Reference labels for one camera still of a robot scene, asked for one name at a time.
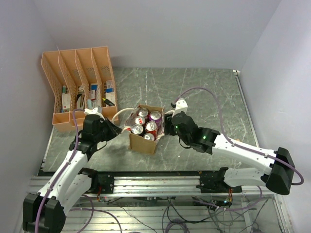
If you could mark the black soda can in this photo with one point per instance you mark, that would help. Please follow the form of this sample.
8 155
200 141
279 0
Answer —
137 129

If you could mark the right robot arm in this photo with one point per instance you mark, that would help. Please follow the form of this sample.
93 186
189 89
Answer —
273 169

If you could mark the red can back left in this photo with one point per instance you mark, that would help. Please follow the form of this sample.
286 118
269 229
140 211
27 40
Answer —
143 112

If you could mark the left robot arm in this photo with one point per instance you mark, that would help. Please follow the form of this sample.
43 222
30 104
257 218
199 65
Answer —
46 210

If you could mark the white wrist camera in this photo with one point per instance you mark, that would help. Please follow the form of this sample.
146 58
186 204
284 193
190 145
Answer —
94 111
179 106

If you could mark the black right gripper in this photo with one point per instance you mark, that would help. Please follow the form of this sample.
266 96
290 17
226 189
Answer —
168 124

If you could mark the red can front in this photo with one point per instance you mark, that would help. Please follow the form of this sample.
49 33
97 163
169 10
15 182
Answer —
149 136

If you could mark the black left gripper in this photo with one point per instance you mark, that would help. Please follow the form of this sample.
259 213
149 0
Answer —
113 130

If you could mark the aluminium mounting rail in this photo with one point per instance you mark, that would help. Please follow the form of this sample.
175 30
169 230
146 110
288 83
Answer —
151 186

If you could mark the orange plastic file organizer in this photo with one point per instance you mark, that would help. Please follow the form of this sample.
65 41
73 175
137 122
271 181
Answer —
76 71

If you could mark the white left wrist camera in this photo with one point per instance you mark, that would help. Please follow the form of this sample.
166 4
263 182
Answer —
94 111

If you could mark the red can silver top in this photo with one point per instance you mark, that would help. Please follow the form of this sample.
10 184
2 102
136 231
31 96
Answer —
151 127

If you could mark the purple Fanta can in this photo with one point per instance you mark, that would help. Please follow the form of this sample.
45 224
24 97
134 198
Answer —
156 116

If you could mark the white medicine box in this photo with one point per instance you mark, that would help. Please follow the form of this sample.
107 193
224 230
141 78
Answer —
66 102

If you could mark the watermelon print canvas bag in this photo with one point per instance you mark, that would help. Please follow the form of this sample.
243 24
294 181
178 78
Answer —
136 142

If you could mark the yellow highlighter marker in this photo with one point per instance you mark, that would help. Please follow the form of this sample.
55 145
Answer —
108 102

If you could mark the red tab soda can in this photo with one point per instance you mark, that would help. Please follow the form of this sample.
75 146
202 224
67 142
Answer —
140 120

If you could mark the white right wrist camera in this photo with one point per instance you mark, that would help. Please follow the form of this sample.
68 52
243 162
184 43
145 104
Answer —
179 106

